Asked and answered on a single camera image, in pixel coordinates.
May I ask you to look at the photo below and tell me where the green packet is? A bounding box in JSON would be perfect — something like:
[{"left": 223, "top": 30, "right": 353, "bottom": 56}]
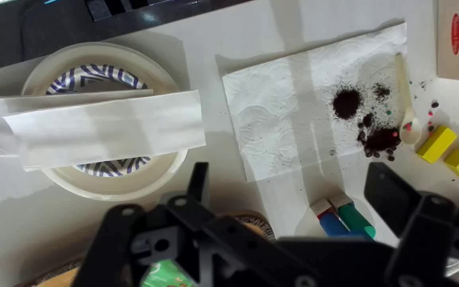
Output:
[{"left": 140, "top": 258, "right": 194, "bottom": 287}]

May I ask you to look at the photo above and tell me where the black slotted panel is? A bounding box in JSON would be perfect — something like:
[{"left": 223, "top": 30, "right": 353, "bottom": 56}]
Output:
[{"left": 0, "top": 0, "right": 253, "bottom": 76}]

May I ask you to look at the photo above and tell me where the wooden box with red label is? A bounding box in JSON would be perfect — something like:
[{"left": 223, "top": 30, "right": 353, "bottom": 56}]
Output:
[{"left": 435, "top": 0, "right": 459, "bottom": 83}]

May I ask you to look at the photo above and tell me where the white paper towel sheet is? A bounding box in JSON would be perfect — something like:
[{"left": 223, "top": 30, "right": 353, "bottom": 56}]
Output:
[{"left": 220, "top": 21, "right": 419, "bottom": 183}]

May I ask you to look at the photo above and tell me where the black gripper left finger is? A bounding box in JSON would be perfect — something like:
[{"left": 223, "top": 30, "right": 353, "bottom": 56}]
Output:
[{"left": 75, "top": 161, "right": 294, "bottom": 287}]

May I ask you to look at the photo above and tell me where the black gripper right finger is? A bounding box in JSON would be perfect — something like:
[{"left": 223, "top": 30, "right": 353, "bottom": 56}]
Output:
[{"left": 363, "top": 161, "right": 459, "bottom": 287}]

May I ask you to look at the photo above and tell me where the green wooden block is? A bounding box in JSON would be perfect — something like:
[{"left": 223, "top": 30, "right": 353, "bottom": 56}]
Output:
[{"left": 330, "top": 191, "right": 379, "bottom": 241}]

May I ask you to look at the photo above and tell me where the dark coffee grounds spill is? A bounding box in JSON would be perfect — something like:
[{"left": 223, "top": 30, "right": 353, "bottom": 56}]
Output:
[{"left": 330, "top": 81, "right": 403, "bottom": 162}]

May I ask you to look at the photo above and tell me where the white plastic spoon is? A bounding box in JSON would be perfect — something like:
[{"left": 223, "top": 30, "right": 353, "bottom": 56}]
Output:
[{"left": 393, "top": 51, "right": 424, "bottom": 145}]

